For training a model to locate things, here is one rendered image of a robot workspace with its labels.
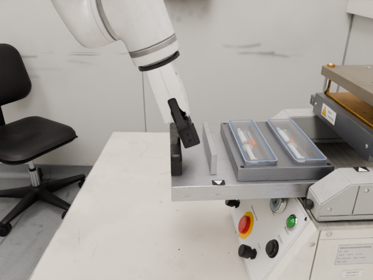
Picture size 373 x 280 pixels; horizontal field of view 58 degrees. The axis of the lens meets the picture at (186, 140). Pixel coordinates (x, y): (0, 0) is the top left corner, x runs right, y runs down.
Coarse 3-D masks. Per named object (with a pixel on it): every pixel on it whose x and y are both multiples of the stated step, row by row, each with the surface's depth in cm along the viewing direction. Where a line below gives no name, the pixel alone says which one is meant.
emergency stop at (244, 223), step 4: (244, 216) 74; (248, 216) 74; (240, 220) 75; (244, 220) 73; (248, 220) 72; (240, 224) 74; (244, 224) 72; (248, 224) 72; (240, 228) 73; (244, 228) 72; (248, 228) 72; (240, 232) 73; (244, 232) 72
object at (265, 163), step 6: (228, 120) 72; (234, 138) 65; (264, 138) 64; (240, 150) 60; (246, 162) 56; (252, 162) 56; (258, 162) 56; (264, 162) 56; (270, 162) 56; (276, 162) 57
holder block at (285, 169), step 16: (224, 128) 71; (272, 144) 64; (240, 160) 58; (288, 160) 58; (240, 176) 56; (256, 176) 56; (272, 176) 57; (288, 176) 57; (304, 176) 57; (320, 176) 57
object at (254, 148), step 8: (232, 120) 72; (240, 120) 72; (248, 120) 72; (232, 128) 68; (240, 128) 68; (248, 128) 68; (256, 128) 68; (240, 136) 65; (248, 136) 65; (256, 136) 65; (240, 144) 62; (248, 144) 62; (256, 144) 62; (264, 144) 62; (248, 152) 59; (256, 152) 59; (264, 152) 59; (272, 152) 59; (248, 160) 56; (256, 160) 56; (264, 160) 56; (272, 160) 56
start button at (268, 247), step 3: (270, 240) 62; (267, 243) 62; (270, 243) 61; (273, 243) 60; (267, 246) 62; (270, 246) 61; (273, 246) 60; (267, 249) 61; (270, 249) 60; (273, 249) 60; (267, 252) 61; (270, 252) 60; (273, 252) 60; (270, 255) 60
